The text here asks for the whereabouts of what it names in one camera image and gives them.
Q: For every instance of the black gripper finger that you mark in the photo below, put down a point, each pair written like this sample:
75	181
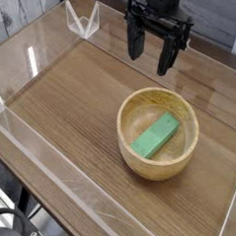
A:
168	55
135	37

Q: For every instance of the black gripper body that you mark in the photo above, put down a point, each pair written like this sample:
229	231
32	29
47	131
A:
163	18

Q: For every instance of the green rectangular block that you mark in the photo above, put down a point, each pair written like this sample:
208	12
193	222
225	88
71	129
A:
155	136

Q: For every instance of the light wooden bowl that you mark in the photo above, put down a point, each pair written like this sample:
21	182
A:
139	110

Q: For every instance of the black metal table leg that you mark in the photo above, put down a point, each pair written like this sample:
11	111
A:
23	202

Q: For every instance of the clear acrylic corner bracket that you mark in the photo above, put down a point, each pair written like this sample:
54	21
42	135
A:
82	27

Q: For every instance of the clear acrylic tray wall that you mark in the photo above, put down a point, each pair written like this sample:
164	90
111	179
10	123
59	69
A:
59	102

